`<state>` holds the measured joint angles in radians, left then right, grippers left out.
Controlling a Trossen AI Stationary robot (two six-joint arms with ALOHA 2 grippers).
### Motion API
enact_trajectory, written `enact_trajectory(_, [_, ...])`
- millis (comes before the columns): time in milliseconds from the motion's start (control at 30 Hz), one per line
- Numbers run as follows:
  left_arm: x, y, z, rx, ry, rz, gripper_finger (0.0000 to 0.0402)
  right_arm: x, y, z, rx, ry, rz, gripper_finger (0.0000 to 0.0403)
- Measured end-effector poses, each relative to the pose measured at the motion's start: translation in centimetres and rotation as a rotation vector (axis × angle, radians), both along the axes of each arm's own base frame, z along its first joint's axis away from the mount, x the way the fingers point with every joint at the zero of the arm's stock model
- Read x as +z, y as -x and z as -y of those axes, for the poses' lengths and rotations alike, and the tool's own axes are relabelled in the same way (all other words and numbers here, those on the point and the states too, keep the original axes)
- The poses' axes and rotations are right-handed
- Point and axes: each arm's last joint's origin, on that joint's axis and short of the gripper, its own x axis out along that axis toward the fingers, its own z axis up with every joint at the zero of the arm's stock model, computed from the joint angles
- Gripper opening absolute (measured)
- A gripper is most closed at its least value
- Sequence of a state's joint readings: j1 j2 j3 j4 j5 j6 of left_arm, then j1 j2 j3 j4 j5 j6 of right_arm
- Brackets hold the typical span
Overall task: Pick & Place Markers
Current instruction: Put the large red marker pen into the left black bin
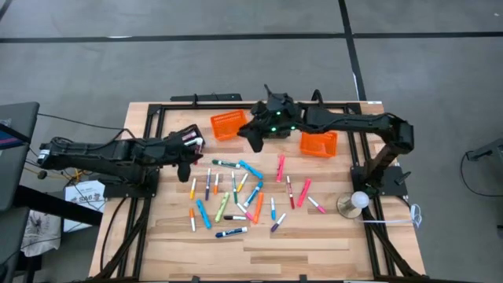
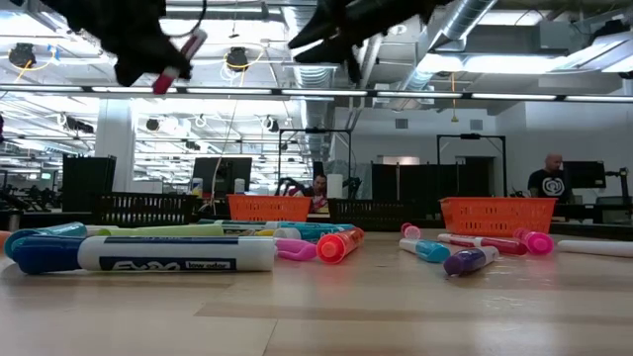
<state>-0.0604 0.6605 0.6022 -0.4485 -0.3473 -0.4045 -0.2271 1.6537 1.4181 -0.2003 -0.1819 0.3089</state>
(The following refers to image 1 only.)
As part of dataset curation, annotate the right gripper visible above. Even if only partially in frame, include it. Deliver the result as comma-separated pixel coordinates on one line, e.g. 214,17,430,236
237,94,303,154

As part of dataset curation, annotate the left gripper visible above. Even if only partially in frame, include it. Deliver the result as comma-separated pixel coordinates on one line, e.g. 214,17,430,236
145,132,204,183

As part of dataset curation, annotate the sky blue highlighter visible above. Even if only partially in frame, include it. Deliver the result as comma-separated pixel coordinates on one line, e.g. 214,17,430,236
195,199,213,230
238,159,265,180

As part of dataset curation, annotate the green dry-erase marker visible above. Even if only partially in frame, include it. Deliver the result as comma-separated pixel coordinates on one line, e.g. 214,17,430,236
211,158,241,170

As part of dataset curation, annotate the pink highlighter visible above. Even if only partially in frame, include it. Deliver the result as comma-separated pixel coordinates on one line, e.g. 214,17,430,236
296,178,313,208
275,153,286,183

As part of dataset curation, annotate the teal dry-erase marker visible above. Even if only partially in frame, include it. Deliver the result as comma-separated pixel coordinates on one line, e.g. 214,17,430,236
242,181,265,209

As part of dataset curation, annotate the orange highlighter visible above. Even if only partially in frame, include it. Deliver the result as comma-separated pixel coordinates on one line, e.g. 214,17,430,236
252,191,266,226

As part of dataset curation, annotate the pink white thin marker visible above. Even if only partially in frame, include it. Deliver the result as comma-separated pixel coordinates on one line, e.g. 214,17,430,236
236,201,255,222
307,196,328,215

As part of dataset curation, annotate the blue dry-erase marker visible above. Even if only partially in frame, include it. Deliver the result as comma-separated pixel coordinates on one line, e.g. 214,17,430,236
215,226,249,239

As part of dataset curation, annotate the purple white thin marker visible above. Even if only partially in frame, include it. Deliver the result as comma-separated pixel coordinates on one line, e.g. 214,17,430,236
270,212,288,233

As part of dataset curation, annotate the orange plastic basket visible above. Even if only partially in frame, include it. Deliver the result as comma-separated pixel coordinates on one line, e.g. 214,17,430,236
299,129,339,159
210,109,250,142

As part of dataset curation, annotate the black power strip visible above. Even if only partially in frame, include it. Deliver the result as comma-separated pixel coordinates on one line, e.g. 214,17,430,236
170,93,244,102

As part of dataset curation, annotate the white printed paper sheet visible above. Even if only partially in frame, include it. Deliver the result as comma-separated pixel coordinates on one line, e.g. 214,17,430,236
64,179,107,233

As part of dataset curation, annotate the white bulb brass base lamp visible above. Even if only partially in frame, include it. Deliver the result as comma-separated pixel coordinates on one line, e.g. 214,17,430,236
336,190,371,220

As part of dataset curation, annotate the black desk crossbar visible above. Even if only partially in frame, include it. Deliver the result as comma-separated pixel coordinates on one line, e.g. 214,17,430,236
14,184,104,227

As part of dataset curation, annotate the white printed cloth bag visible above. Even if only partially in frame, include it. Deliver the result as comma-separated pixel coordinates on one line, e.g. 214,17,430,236
20,209,63,257

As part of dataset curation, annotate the laptop screen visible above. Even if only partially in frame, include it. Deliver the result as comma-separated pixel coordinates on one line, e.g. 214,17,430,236
0,119,32,151

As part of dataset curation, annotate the grey stand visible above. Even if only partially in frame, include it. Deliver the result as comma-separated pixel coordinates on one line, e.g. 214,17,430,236
466,137,503,162

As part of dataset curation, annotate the black aluminium table frame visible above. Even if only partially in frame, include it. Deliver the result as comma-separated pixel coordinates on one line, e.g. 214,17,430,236
88,102,424,283

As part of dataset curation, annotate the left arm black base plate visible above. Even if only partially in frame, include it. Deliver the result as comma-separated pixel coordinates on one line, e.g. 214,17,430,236
102,167,160,200

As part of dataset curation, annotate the yellow cable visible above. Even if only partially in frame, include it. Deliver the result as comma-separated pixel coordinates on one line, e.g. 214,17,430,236
23,164,86,184

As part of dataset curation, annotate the black floor cable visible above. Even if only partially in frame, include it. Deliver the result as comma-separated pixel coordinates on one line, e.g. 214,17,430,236
37,112,127,131
459,151,503,197

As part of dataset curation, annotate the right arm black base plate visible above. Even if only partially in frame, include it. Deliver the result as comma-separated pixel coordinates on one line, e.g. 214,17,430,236
351,164,409,197

